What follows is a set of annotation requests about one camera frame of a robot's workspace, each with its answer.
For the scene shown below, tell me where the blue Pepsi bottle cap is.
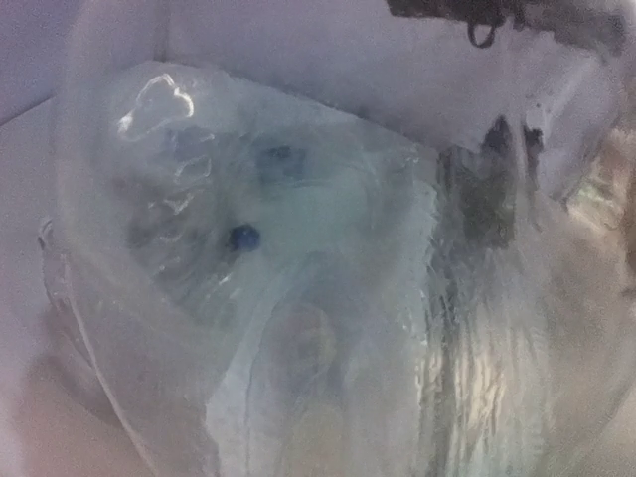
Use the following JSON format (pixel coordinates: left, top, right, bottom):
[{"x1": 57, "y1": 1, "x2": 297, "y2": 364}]
[{"x1": 228, "y1": 224, "x2": 261, "y2": 251}]

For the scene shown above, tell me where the Pepsi bottle blue label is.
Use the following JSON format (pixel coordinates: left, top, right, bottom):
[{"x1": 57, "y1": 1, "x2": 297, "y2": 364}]
[{"x1": 41, "y1": 61, "x2": 635, "y2": 476}]

